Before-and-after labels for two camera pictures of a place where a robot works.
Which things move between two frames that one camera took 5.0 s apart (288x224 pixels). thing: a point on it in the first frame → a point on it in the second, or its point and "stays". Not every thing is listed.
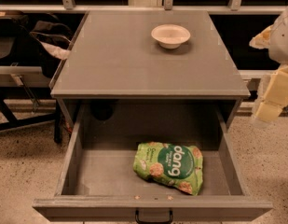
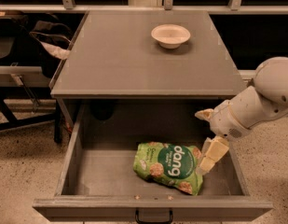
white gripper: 282,41 → 224,119
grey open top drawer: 130,156 stays
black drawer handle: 154,222 stays
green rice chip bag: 177,165 stays
